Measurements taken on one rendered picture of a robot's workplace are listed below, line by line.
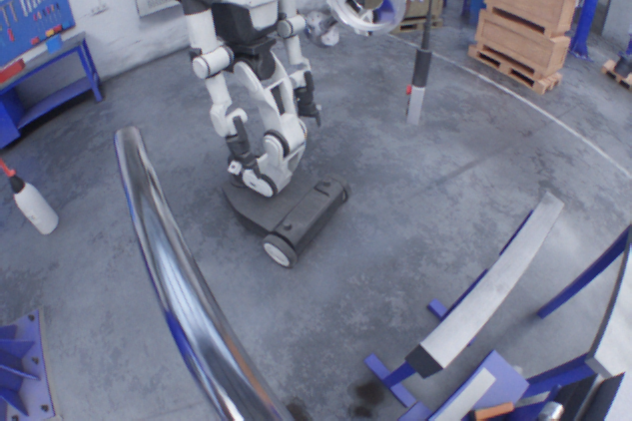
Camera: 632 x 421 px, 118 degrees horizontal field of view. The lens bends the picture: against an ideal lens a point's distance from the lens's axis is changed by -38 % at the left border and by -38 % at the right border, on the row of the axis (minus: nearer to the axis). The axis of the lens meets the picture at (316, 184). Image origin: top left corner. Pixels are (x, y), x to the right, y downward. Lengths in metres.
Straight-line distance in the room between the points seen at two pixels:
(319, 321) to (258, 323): 0.30
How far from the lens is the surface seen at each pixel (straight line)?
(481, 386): 0.71
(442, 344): 0.62
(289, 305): 1.55
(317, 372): 1.45
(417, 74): 0.90
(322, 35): 1.50
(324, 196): 1.67
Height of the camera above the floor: 1.43
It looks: 46 degrees down
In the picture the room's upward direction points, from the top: 3 degrees counter-clockwise
